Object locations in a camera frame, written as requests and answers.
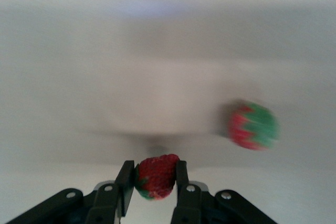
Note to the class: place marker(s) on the red strawberry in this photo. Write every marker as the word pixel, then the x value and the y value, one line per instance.
pixel 156 176
pixel 252 127

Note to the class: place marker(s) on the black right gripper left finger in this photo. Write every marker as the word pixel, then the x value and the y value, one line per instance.
pixel 105 203

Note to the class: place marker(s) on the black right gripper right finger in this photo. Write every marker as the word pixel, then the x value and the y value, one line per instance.
pixel 189 203

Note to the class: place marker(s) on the brown table cover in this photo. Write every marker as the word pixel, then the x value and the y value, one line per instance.
pixel 105 51

